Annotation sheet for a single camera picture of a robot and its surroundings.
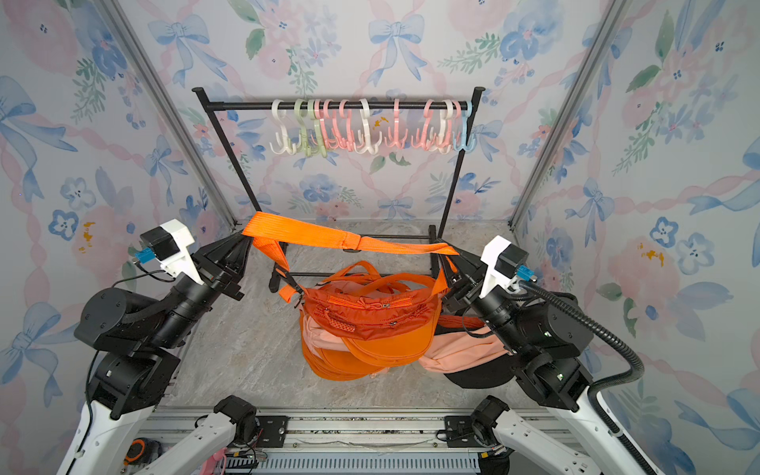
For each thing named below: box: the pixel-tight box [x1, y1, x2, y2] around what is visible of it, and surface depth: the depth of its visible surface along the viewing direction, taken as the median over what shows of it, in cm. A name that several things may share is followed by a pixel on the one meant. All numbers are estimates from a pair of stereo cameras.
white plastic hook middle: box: [353, 97, 383, 155], surface depth 73 cm
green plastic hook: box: [293, 98, 312, 157], surface depth 70 cm
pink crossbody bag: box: [419, 325, 513, 373], surface depth 71 cm
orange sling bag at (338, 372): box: [303, 356, 393, 381], surface depth 82 cm
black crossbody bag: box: [443, 350, 525, 389], surface depth 73 cm
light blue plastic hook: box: [453, 99, 476, 152], surface depth 71 cm
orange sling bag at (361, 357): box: [301, 334, 393, 380], surface depth 68 cm
